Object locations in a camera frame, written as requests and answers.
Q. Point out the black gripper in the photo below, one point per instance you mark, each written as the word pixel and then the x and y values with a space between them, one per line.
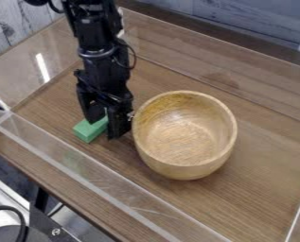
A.
pixel 102 88

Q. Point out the green rectangular block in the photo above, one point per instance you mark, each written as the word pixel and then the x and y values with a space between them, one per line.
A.
pixel 88 131

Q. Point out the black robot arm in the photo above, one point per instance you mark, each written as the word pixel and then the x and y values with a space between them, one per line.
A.
pixel 95 23

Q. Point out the brown wooden bowl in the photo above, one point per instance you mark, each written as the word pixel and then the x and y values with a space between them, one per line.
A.
pixel 185 132

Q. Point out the black table leg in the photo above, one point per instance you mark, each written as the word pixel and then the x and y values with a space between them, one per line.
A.
pixel 40 200

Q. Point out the clear acrylic enclosure walls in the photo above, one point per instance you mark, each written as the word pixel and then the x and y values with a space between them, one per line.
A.
pixel 248 202

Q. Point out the black metal bracket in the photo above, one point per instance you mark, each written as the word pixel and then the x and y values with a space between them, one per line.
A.
pixel 43 230

